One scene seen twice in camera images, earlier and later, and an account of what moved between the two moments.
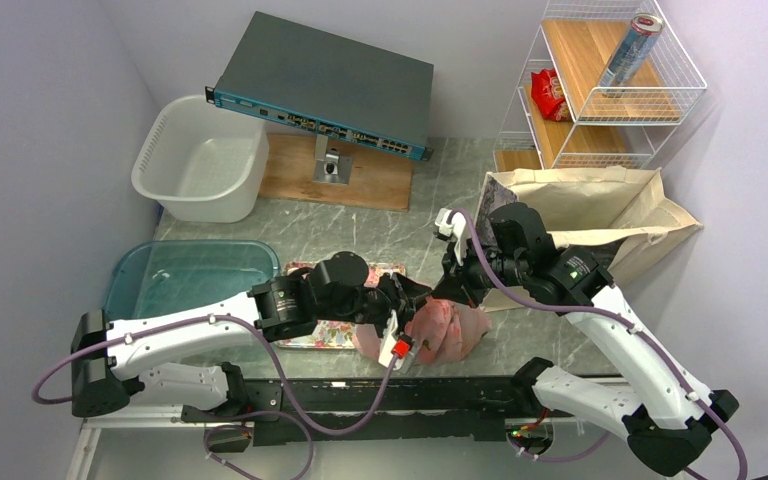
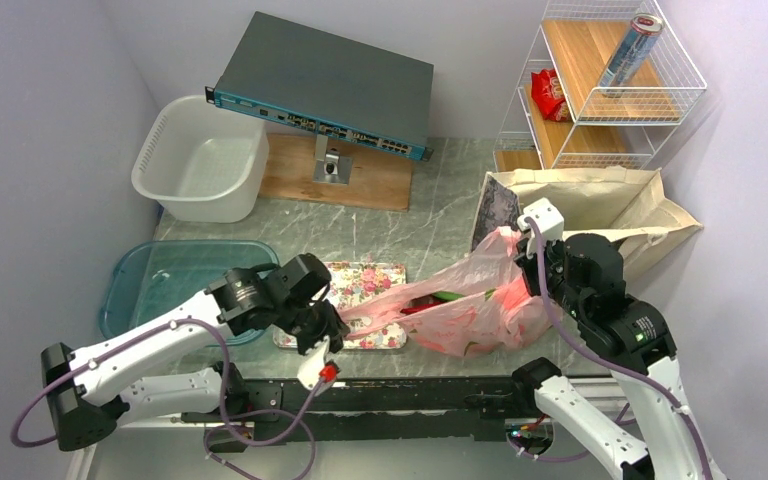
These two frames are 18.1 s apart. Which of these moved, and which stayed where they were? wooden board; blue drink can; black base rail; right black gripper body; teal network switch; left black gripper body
Moved: left black gripper body; right black gripper body
Stayed: teal network switch; wooden board; blue drink can; black base rail
